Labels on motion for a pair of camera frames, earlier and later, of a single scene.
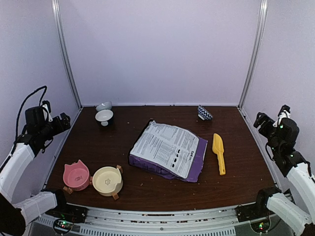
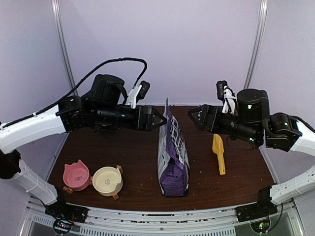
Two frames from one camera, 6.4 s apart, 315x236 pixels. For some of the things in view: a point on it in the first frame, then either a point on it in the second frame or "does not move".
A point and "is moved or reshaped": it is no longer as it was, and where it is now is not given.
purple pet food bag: [170, 151] is moved or reshaped
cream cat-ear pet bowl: [107, 181] does not move
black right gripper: [259, 121] to [207, 111]
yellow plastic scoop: [218, 148] does not move
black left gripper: [60, 128] to [147, 125]
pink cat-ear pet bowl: [76, 175] does not move
